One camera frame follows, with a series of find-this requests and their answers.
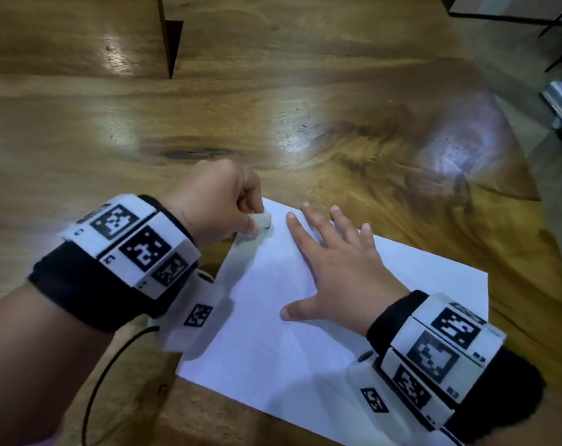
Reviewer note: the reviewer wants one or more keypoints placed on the person's right hand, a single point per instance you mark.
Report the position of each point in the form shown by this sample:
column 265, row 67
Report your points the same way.
column 350, row 278

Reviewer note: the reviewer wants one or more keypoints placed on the person's left hand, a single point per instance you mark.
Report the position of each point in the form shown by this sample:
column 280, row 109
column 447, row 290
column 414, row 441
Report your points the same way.
column 206, row 199

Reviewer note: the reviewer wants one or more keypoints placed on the person's right middle finger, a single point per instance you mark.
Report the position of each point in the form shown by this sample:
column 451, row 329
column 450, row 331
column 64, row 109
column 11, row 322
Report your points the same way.
column 320, row 225

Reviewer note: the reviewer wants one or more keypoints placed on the person's right thumb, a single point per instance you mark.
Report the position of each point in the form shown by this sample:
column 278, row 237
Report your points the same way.
column 299, row 310

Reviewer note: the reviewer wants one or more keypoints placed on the person's right little finger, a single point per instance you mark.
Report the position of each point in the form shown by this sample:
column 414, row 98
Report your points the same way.
column 369, row 239

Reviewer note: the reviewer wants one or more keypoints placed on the person's left fingers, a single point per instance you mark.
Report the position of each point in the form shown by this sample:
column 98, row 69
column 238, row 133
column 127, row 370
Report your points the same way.
column 252, row 199

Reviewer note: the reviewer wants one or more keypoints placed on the small white eraser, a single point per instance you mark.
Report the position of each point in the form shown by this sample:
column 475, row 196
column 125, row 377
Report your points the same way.
column 263, row 221

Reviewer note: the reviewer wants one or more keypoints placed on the white paper sheet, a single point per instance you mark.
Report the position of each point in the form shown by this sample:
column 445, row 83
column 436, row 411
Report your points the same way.
column 271, row 339

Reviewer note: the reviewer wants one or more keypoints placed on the person's left forearm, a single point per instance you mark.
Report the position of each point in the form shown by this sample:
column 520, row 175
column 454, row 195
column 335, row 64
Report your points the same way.
column 34, row 366

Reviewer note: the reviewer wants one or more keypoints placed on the white marker-tag wrist band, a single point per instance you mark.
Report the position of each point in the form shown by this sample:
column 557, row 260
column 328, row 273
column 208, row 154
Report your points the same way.
column 441, row 352
column 139, row 246

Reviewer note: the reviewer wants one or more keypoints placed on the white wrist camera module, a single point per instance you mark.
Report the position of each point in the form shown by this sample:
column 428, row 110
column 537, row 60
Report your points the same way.
column 192, row 315
column 378, row 404

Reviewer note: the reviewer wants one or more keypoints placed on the black metal frame furniture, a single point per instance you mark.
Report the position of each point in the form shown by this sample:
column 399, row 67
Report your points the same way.
column 536, row 18

